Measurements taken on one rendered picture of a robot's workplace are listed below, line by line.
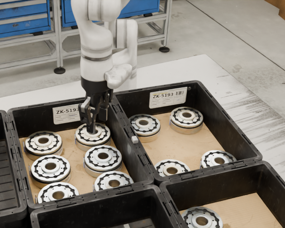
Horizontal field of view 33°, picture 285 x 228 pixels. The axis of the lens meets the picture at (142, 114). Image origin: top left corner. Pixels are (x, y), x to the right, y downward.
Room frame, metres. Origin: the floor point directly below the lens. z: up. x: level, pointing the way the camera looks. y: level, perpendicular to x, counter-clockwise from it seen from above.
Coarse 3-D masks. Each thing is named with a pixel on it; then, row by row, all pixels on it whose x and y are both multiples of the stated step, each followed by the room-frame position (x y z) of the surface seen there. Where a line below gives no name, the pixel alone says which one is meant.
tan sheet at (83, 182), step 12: (60, 132) 1.12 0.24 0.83; (72, 132) 1.12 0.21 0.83; (24, 144) 1.05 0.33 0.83; (72, 144) 1.07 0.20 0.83; (24, 156) 1.00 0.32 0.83; (72, 156) 1.01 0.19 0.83; (84, 156) 1.02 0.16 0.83; (72, 168) 0.96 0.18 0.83; (84, 168) 0.97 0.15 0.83; (72, 180) 0.92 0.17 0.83; (84, 180) 0.92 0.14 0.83; (36, 192) 0.87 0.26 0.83; (84, 192) 0.88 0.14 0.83
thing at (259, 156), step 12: (168, 84) 1.27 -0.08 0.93; (180, 84) 1.27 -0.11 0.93; (192, 84) 1.28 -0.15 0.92; (120, 108) 1.12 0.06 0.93; (228, 120) 1.09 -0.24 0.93; (132, 132) 1.01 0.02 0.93; (240, 132) 1.04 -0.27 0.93; (252, 144) 0.99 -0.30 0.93; (144, 156) 0.92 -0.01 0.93; (204, 168) 0.89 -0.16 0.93; (216, 168) 0.89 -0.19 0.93; (156, 180) 0.84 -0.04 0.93
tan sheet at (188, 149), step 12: (168, 120) 1.21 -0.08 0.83; (168, 132) 1.15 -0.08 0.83; (204, 132) 1.16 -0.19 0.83; (144, 144) 1.09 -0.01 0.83; (156, 144) 1.09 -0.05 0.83; (168, 144) 1.09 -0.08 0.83; (180, 144) 1.10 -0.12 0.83; (192, 144) 1.10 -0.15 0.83; (204, 144) 1.10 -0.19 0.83; (216, 144) 1.11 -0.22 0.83; (156, 156) 1.04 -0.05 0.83; (168, 156) 1.04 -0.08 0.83; (180, 156) 1.04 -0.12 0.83; (192, 156) 1.05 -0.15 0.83; (192, 168) 0.99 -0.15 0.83
